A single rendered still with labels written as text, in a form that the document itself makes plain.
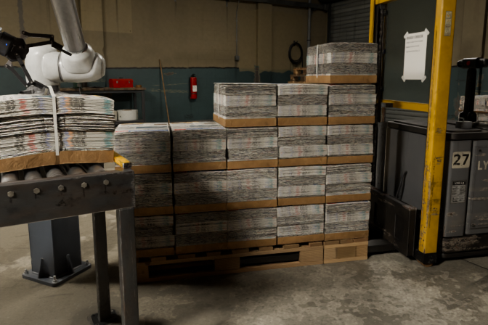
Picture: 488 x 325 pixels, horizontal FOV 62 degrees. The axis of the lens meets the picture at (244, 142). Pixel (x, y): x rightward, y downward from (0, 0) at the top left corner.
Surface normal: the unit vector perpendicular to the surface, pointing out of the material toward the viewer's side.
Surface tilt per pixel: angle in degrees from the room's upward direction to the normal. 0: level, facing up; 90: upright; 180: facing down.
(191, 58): 90
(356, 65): 89
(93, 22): 90
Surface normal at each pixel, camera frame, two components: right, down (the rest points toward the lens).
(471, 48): -0.87, 0.08
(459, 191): 0.22, 0.15
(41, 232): -0.42, 0.14
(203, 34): 0.50, 0.14
